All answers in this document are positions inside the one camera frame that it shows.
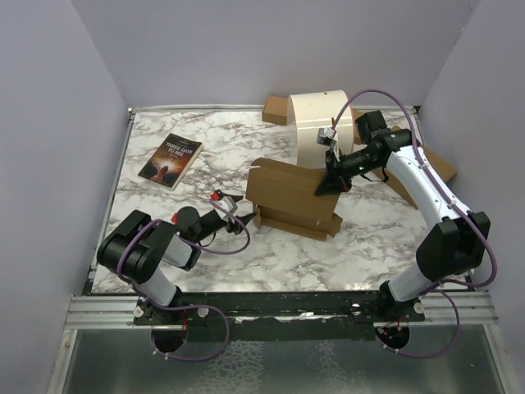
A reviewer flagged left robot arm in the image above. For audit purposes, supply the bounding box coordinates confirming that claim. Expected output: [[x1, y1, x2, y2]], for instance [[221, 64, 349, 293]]
[[96, 190, 256, 324]]

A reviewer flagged white cylindrical bread box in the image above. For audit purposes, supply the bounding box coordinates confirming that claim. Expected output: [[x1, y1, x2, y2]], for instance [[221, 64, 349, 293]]
[[287, 90, 348, 169]]

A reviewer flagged small brown box behind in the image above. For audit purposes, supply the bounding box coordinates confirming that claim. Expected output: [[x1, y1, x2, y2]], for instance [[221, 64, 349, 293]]
[[262, 95, 288, 126]]

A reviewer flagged closed brown cardboard box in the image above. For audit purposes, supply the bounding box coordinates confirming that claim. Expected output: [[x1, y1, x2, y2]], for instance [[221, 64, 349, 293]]
[[365, 128, 463, 222]]

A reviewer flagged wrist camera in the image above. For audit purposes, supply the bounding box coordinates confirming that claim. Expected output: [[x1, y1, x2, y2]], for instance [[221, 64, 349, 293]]
[[316, 127, 340, 160], [210, 190, 237, 218]]

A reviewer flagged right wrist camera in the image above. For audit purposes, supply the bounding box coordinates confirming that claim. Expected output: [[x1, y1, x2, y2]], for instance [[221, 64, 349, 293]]
[[316, 127, 340, 160]]

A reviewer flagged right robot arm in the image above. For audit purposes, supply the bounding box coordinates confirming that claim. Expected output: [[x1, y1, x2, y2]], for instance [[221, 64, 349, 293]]
[[315, 111, 491, 321]]

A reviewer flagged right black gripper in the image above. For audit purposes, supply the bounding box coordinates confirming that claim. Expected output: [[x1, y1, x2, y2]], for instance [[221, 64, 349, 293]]
[[314, 146, 381, 195]]

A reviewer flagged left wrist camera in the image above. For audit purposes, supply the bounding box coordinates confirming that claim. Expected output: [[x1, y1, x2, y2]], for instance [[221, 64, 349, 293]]
[[210, 190, 237, 218]]

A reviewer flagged brown cardboard piece behind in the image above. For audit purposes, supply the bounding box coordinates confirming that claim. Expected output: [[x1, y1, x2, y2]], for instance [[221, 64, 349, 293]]
[[352, 110, 370, 144]]

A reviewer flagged dark paperback book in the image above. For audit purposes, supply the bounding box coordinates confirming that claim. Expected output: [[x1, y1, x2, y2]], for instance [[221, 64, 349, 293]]
[[138, 134, 203, 190]]

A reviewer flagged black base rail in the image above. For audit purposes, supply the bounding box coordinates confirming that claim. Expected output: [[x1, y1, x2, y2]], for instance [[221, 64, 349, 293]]
[[134, 291, 424, 341]]

